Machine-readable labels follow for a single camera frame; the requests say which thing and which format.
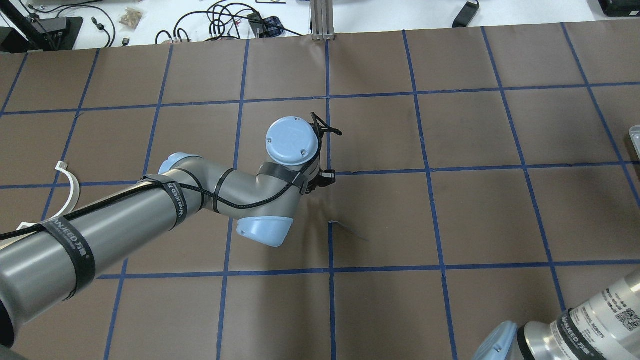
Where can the black power adapter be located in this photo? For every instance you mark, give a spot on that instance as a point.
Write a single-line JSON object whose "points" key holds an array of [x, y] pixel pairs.
{"points": [[466, 14]]}

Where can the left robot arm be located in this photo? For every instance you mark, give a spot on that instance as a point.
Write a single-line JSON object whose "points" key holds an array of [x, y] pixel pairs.
{"points": [[52, 261]]}

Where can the aluminium frame post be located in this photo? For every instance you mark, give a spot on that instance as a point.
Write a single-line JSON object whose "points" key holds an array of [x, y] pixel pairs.
{"points": [[322, 20]]}

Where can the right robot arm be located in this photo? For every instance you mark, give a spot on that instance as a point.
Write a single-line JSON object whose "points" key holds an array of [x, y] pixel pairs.
{"points": [[605, 327]]}

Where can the white curved plastic part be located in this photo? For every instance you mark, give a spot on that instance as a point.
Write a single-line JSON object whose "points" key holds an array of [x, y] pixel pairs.
{"points": [[74, 190]]}

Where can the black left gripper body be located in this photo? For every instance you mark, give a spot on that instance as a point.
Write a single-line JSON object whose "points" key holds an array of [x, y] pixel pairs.
{"points": [[316, 182]]}

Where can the ribbed metal tray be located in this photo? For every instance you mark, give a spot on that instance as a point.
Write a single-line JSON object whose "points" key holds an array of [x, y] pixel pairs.
{"points": [[634, 134]]}

